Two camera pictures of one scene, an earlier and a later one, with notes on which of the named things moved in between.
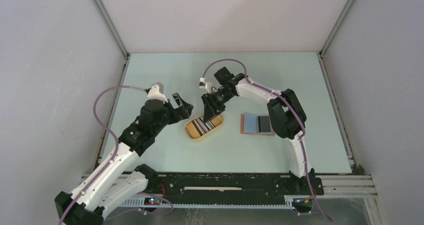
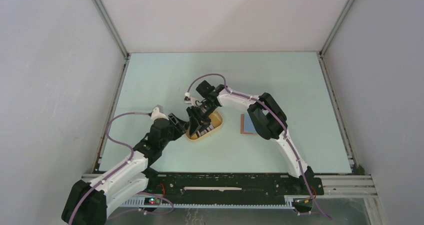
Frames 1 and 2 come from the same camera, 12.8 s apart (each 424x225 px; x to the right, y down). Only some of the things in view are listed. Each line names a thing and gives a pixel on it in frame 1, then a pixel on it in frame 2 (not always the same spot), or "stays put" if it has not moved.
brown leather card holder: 249,124 stays put
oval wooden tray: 197,127 stays put
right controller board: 302,203 stays put
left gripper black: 182,112 → 180,127
